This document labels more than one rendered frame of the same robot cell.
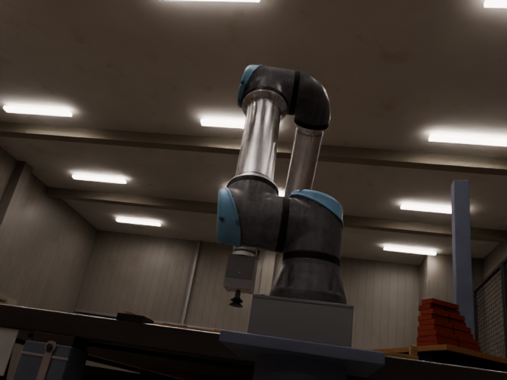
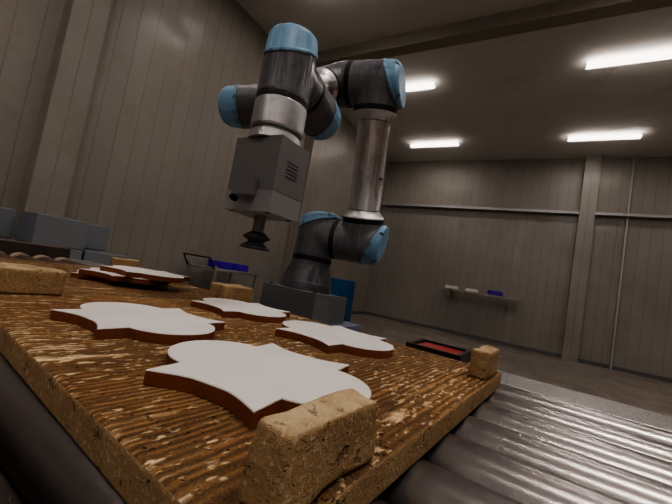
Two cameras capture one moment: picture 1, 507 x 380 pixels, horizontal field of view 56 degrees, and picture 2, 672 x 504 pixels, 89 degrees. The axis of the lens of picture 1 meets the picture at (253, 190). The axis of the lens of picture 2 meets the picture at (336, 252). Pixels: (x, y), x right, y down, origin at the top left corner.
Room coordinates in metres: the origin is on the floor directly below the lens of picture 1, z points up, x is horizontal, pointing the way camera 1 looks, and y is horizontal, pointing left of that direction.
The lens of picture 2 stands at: (1.88, 0.26, 1.01)
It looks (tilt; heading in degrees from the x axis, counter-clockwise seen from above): 4 degrees up; 199
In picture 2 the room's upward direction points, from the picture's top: 10 degrees clockwise
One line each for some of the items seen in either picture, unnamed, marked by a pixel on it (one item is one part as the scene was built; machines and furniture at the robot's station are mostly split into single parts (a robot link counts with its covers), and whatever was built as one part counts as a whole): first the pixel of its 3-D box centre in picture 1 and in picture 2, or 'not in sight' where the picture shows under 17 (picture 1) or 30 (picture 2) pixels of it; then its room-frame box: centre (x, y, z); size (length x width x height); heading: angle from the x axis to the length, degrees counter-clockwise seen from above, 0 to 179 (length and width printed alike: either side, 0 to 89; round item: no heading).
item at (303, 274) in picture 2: (308, 282); (309, 273); (0.94, -0.14, 1.00); 0.15 x 0.15 x 0.10
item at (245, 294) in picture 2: not in sight; (236, 294); (1.39, -0.07, 0.95); 0.06 x 0.02 x 0.03; 163
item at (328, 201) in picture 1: (310, 226); (319, 235); (0.94, -0.13, 1.12); 0.13 x 0.12 x 0.14; 90
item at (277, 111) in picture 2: (246, 247); (276, 123); (1.46, -0.01, 1.21); 0.08 x 0.08 x 0.05
